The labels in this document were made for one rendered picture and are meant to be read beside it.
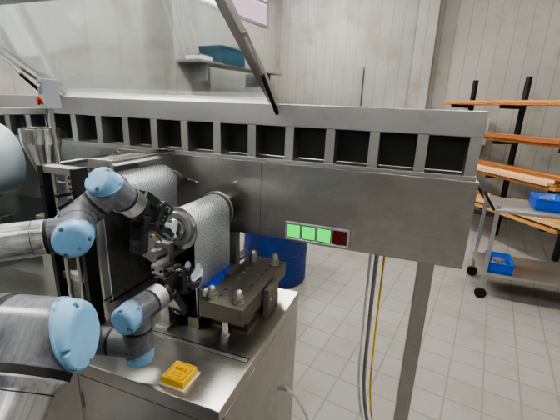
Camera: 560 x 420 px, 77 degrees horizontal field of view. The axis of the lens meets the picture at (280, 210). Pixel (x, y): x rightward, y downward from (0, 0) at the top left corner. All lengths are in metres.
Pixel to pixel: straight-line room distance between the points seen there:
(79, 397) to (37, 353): 0.77
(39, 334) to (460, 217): 1.15
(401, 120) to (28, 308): 1.08
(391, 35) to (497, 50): 1.65
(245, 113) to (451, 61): 5.60
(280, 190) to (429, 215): 0.54
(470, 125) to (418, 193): 0.26
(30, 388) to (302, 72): 7.17
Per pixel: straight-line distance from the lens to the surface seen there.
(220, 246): 1.36
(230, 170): 1.44
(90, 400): 1.42
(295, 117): 1.31
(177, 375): 1.12
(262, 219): 1.42
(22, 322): 0.72
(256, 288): 1.28
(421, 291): 1.57
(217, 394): 1.09
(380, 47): 7.02
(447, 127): 1.25
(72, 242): 0.83
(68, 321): 0.68
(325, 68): 7.33
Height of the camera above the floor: 1.65
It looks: 16 degrees down
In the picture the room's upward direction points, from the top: 2 degrees clockwise
